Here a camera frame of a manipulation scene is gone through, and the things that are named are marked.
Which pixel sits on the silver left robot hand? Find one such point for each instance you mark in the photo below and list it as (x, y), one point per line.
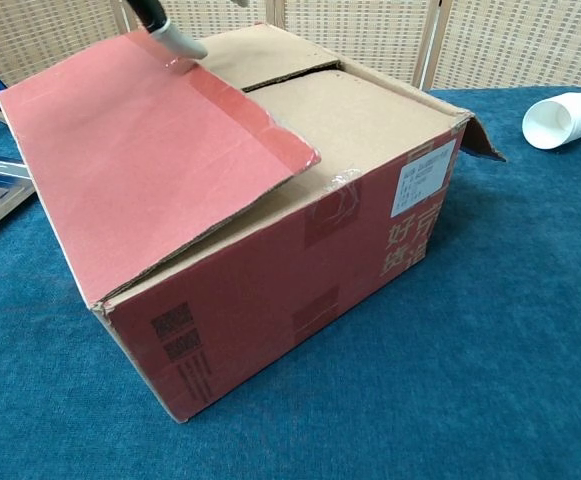
(175, 42)

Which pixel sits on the red cardboard shipping box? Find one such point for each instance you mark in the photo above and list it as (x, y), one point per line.
(250, 280)

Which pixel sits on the woven bamboo folding screen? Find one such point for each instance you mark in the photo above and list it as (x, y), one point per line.
(370, 35)

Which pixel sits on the stack of white paper cups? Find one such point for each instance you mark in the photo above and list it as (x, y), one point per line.
(565, 120)

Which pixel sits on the blue carpet table cover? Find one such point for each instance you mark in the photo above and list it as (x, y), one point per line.
(470, 350)

